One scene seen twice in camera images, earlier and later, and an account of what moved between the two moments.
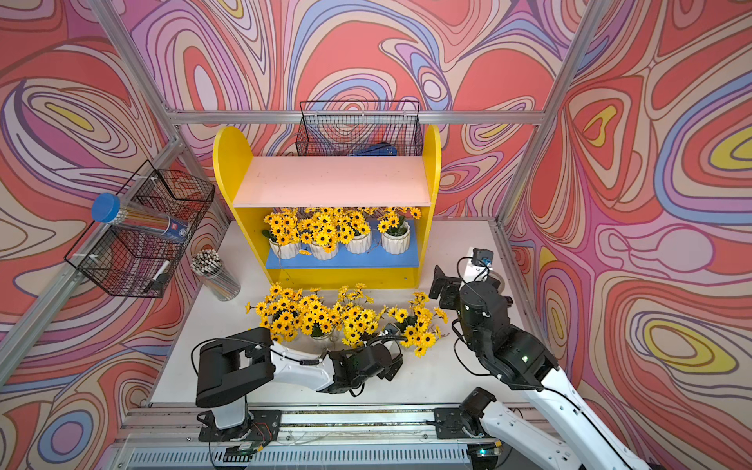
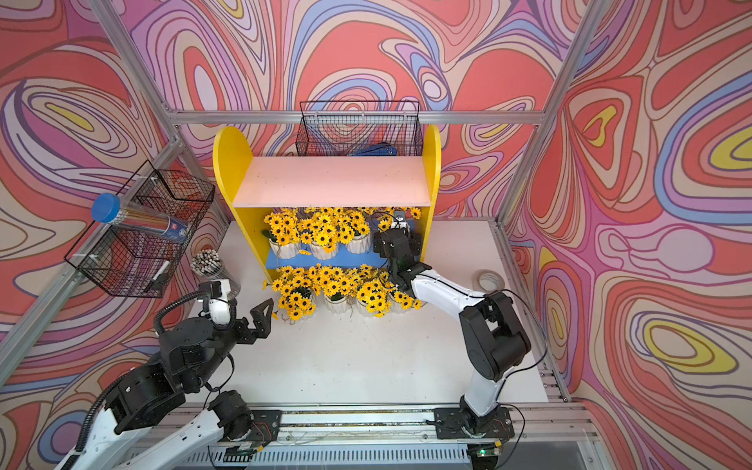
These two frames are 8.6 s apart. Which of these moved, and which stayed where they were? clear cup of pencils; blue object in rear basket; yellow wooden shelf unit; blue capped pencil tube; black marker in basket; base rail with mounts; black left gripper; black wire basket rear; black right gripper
Moved: black right gripper; black left gripper
Stayed: yellow wooden shelf unit; blue capped pencil tube; base rail with mounts; black wire basket rear; blue object in rear basket; clear cup of pencils; black marker in basket
